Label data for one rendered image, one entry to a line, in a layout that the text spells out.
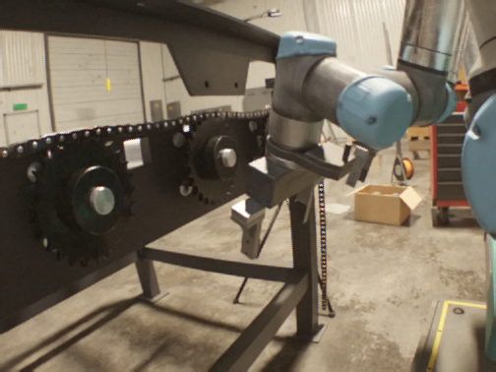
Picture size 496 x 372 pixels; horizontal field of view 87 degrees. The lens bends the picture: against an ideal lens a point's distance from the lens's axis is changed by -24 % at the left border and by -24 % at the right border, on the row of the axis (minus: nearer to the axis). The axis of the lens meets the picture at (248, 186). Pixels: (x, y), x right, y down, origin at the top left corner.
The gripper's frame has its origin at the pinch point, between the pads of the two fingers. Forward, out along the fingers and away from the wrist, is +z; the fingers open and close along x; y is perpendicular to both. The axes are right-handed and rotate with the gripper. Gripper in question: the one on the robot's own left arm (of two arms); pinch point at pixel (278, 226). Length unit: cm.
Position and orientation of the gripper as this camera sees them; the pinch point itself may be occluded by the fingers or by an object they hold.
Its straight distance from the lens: 56.2
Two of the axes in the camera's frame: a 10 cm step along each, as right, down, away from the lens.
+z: -0.9, 8.3, 5.5
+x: -6.9, 3.5, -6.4
